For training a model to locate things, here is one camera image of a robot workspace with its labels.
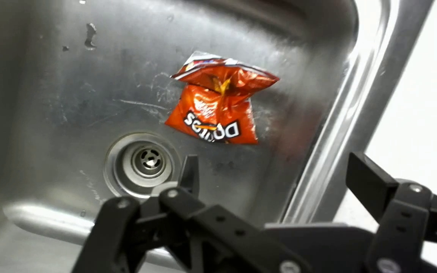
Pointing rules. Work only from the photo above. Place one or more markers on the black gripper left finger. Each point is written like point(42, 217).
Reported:
point(212, 228)

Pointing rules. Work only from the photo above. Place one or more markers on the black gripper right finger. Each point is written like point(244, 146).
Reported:
point(405, 213)

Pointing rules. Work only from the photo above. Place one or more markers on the orange Doritos snack packet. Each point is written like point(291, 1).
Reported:
point(215, 108)

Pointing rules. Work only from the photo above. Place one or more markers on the round steel sink drain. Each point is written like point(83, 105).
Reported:
point(144, 161)

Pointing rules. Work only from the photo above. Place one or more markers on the stainless steel double sink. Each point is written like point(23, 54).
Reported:
point(101, 76)

